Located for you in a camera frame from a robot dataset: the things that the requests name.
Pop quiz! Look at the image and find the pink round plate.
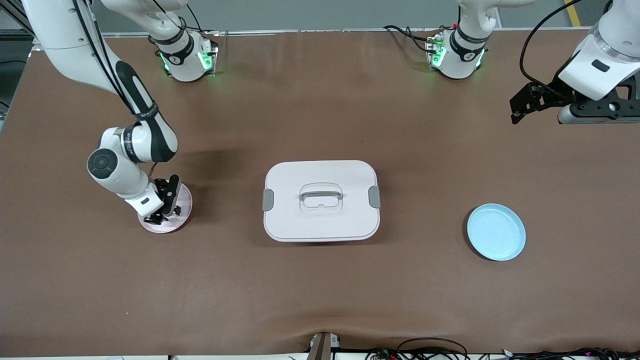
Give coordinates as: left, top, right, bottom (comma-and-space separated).
137, 181, 194, 234

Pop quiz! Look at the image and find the light blue round plate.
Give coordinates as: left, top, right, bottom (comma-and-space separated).
466, 203, 527, 262

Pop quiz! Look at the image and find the white lidded storage box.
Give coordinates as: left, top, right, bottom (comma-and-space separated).
262, 160, 381, 243

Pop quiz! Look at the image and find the brown table mat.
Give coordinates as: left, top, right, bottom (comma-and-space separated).
0, 27, 640, 358

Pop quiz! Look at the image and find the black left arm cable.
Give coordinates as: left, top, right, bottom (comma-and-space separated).
519, 0, 586, 96

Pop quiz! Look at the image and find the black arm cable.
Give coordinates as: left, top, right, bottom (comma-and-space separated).
72, 0, 136, 111
519, 0, 586, 96

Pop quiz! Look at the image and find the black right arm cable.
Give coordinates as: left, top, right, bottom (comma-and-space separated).
72, 0, 136, 111

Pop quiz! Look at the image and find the metal table edge bracket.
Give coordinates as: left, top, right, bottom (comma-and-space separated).
307, 331, 342, 360

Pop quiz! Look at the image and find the black looped cable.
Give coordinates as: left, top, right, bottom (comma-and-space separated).
365, 337, 471, 360

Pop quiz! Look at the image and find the black cable bundle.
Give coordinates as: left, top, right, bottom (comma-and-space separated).
500, 346, 640, 360

